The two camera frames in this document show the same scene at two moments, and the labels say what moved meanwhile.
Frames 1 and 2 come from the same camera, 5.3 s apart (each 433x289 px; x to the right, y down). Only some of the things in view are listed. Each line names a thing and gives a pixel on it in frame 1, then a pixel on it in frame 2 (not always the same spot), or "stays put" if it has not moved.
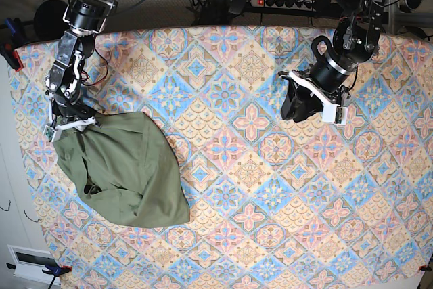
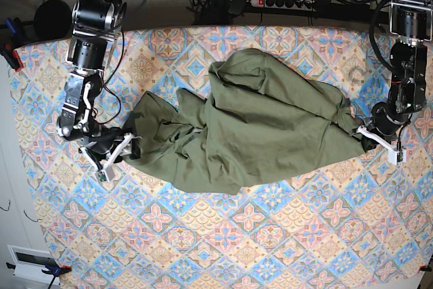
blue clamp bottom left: x=52 y=271 stays put
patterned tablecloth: x=273 y=204 stays put
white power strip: x=290 y=3 stays put
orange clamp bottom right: x=425 y=267 stays put
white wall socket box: x=29 y=264 stays put
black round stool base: x=48 y=21 stays put
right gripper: x=298 y=105 → x=388 y=137
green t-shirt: x=123 y=172 → x=258 y=118
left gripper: x=64 y=116 → x=103 y=148
